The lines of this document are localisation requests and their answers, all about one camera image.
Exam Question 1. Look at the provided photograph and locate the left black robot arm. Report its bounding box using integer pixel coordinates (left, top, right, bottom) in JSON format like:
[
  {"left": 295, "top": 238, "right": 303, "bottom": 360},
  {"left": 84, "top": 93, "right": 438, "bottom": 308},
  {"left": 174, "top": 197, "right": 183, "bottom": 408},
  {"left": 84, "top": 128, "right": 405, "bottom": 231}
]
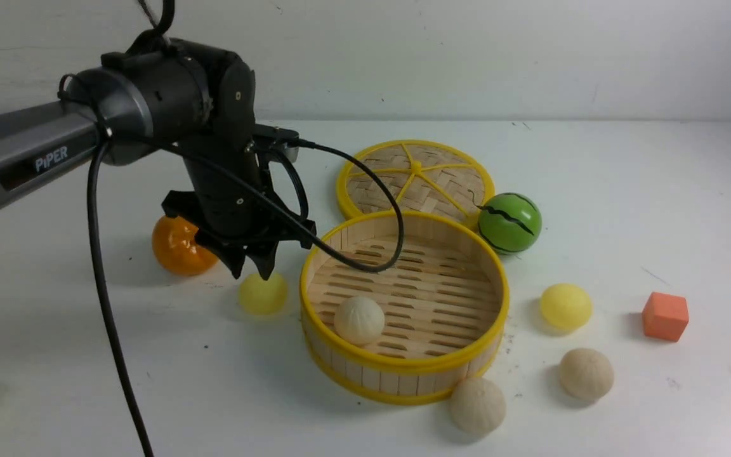
[{"left": 0, "top": 31, "right": 317, "bottom": 278}]

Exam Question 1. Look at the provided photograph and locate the yellow bun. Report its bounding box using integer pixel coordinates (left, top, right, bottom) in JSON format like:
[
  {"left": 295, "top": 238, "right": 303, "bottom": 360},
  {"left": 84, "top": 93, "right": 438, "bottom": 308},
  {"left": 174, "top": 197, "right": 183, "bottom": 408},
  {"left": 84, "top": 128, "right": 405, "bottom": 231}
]
[
  {"left": 237, "top": 272, "right": 288, "bottom": 316},
  {"left": 539, "top": 283, "right": 593, "bottom": 333}
]

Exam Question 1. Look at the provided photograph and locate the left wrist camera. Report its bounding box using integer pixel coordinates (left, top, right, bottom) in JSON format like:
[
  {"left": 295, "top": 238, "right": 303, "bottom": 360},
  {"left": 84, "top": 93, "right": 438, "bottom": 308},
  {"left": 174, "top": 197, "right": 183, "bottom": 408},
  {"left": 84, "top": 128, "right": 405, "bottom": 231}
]
[{"left": 252, "top": 124, "right": 301, "bottom": 164}]

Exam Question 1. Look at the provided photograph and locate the white bun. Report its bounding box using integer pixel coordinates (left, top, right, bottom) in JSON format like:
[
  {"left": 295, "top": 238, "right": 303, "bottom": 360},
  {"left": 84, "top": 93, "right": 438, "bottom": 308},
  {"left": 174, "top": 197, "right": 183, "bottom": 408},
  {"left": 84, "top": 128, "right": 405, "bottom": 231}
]
[
  {"left": 333, "top": 296, "right": 386, "bottom": 347},
  {"left": 449, "top": 377, "right": 507, "bottom": 437},
  {"left": 558, "top": 348, "right": 615, "bottom": 402}
]

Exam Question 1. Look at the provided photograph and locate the woven bamboo steamer lid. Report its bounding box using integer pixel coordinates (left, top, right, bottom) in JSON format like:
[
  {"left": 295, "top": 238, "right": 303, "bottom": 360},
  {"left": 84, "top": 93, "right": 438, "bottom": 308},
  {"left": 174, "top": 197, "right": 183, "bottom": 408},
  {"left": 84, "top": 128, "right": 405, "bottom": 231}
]
[{"left": 334, "top": 140, "right": 496, "bottom": 229}]

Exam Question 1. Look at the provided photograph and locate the bamboo steamer tray yellow rim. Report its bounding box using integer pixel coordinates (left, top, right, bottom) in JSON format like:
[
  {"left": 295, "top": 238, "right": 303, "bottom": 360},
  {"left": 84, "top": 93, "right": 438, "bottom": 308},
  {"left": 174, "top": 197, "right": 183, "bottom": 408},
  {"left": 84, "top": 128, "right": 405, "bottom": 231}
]
[{"left": 299, "top": 211, "right": 510, "bottom": 405}]

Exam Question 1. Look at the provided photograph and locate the orange foam cube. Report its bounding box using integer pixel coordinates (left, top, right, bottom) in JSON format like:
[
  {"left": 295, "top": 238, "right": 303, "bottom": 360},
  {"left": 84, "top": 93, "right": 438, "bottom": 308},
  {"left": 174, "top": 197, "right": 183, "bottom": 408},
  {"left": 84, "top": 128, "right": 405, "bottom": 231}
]
[{"left": 642, "top": 291, "right": 688, "bottom": 343}]

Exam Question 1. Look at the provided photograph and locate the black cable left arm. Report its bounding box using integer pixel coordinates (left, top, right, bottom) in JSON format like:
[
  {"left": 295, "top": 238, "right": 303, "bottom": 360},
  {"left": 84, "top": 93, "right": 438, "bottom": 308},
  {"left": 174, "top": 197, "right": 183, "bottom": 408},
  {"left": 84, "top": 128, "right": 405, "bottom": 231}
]
[{"left": 58, "top": 73, "right": 405, "bottom": 457}]

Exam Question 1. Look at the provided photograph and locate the orange toy tangerine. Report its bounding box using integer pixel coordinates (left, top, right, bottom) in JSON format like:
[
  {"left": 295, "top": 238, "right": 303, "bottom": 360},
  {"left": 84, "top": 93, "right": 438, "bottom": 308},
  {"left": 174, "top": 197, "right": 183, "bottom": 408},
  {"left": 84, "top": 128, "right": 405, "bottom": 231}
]
[{"left": 152, "top": 216, "right": 218, "bottom": 277}]

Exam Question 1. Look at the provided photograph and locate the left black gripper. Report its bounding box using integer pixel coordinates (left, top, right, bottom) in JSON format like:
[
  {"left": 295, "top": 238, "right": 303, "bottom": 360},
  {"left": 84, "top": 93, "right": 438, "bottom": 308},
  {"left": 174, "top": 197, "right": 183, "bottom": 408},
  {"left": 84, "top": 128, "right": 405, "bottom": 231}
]
[{"left": 162, "top": 133, "right": 316, "bottom": 281}]

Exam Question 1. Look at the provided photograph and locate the green toy watermelon ball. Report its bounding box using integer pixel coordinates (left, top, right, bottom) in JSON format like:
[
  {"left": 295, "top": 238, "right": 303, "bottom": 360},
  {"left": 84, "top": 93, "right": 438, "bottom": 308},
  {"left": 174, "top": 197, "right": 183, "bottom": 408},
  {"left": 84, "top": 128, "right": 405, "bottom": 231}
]
[{"left": 477, "top": 193, "right": 543, "bottom": 255}]

